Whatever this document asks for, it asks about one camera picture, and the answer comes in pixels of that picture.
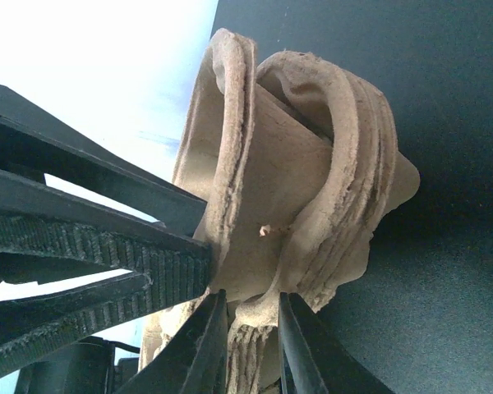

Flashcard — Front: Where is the brown pulp cup carrier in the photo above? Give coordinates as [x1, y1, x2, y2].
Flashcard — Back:
[138, 28, 422, 394]

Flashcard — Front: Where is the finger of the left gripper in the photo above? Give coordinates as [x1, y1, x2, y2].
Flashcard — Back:
[117, 290, 228, 394]

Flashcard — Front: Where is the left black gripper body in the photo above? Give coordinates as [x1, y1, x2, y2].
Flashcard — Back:
[15, 337, 124, 394]

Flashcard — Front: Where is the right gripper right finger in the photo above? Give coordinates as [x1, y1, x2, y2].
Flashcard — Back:
[278, 292, 392, 394]

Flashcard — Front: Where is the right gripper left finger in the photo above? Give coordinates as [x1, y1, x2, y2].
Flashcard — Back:
[0, 85, 211, 378]

